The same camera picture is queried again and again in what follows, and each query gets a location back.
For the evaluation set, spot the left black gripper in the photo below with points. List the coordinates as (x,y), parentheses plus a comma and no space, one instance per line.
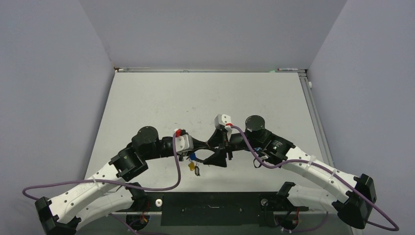
(198,144)

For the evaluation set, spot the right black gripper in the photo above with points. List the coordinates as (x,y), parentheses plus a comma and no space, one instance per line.
(219,139)

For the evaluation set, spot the perforated metal keyring disc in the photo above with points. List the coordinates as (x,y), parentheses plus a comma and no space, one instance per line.
(201,155)

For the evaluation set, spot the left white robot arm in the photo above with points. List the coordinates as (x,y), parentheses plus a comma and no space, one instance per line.
(110,189)

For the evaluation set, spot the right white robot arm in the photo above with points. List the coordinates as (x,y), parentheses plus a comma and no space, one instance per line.
(350,197)

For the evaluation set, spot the yellow key tag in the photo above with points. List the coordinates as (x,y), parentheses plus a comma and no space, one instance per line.
(191,166)

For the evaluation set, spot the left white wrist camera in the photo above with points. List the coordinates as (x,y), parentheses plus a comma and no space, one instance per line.
(183,141)

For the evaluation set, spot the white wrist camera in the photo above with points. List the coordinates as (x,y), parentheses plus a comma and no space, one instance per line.
(183,141)
(223,122)

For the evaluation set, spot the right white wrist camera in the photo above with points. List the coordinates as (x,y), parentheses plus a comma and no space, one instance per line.
(223,122)

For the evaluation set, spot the aluminium frame rail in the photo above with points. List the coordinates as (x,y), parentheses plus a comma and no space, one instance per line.
(317,124)

